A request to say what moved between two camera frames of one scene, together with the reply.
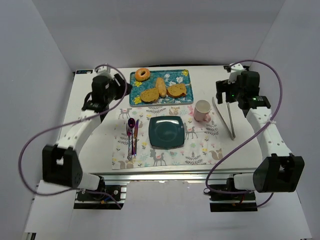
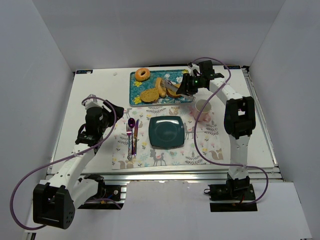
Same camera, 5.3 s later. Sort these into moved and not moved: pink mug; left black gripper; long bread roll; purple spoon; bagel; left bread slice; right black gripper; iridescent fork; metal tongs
Moved: metal tongs; left black gripper; right black gripper
Not moved: bagel; left bread slice; pink mug; purple spoon; long bread roll; iridescent fork
